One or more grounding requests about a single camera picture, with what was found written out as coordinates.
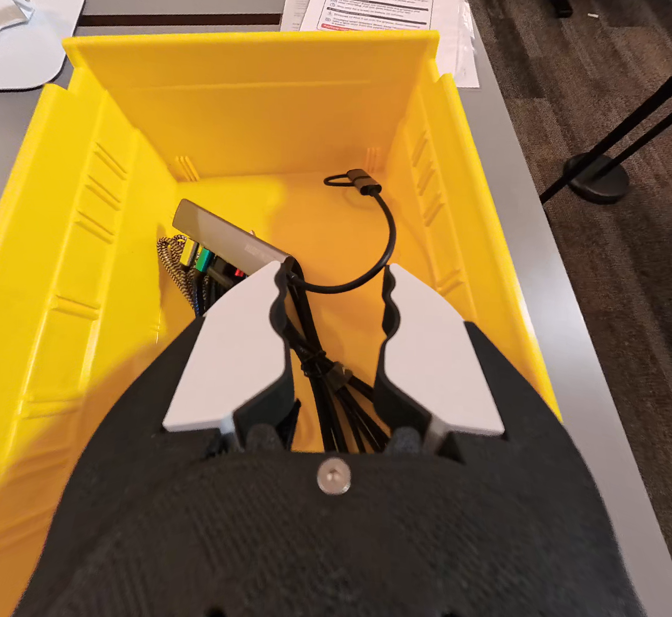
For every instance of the yellow usb plug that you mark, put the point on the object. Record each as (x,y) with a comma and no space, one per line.
(190,254)

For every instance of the white monitor stand base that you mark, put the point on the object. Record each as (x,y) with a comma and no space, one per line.
(36,40)

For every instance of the green usb plug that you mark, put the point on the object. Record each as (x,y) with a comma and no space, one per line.
(204,260)

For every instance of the black stanchion base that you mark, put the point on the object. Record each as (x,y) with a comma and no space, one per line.
(598,179)

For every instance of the clear plastic sleeve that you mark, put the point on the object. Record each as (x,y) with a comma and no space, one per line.
(462,40)

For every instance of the yellow plastic bin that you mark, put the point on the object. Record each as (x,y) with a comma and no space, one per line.
(252,118)

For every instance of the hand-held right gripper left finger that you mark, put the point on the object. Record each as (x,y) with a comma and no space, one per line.
(236,354)

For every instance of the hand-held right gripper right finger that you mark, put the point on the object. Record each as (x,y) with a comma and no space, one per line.
(441,365)

